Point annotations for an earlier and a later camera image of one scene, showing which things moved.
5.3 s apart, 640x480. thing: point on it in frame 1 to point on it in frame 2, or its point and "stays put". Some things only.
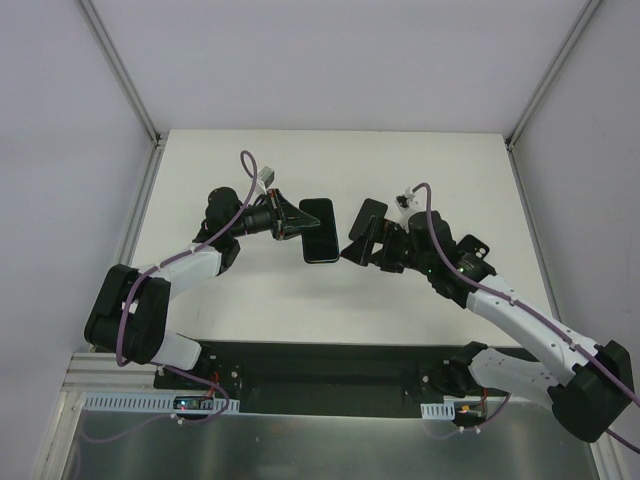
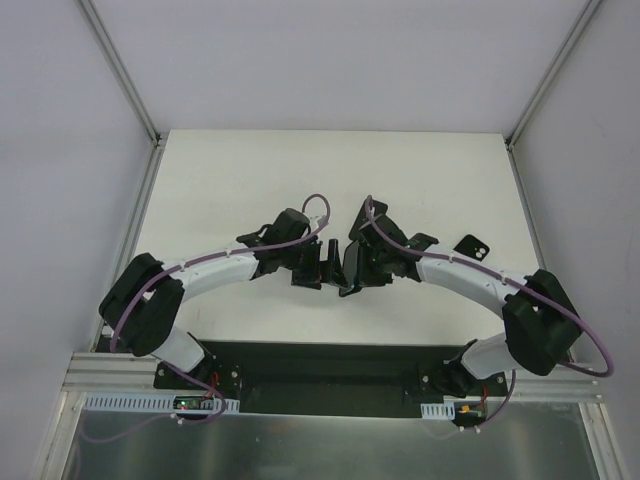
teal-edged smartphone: x=320 y=243 to x=350 y=278
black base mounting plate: x=311 y=379 stays put
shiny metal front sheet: x=521 y=441 stays put
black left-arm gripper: x=275 y=216 to x=310 y=267
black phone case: x=472 y=245 stays put
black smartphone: x=361 y=225 stays put
